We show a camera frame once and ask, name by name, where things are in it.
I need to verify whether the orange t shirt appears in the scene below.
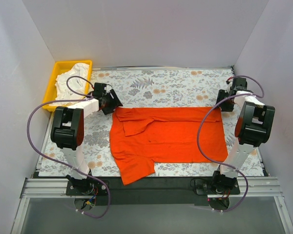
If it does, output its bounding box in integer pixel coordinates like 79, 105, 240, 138
110, 107, 228, 185

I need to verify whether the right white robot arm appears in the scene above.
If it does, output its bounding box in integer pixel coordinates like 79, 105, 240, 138
211, 76, 275, 194

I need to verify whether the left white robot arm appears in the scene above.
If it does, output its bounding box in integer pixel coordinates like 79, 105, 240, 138
50, 82, 122, 195

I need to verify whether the white t shirt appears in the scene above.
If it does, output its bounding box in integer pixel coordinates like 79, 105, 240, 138
55, 62, 90, 100

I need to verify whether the yellow plastic bin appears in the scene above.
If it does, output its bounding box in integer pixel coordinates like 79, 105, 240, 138
43, 60, 92, 112

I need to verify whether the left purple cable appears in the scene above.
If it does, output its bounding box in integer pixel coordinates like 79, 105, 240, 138
26, 76, 112, 219

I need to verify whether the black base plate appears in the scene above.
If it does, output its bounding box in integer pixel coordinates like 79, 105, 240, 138
65, 175, 240, 206

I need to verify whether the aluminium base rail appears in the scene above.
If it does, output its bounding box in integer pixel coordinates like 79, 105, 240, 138
21, 176, 283, 198

